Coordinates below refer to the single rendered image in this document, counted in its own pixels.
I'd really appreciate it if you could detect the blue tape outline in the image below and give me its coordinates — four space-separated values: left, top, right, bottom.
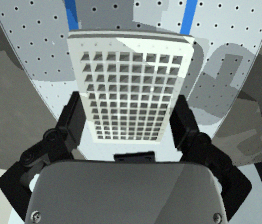
65 0 198 35

